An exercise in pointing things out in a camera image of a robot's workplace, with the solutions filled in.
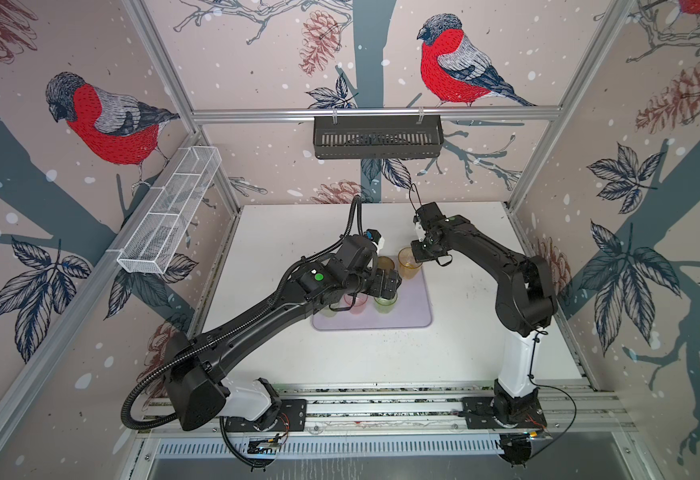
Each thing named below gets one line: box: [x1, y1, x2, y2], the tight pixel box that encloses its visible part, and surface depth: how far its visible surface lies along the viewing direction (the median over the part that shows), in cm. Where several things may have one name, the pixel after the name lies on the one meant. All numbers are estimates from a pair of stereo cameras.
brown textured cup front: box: [377, 256, 395, 270], surface depth 100 cm
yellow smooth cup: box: [398, 246, 423, 280], surface depth 97 cm
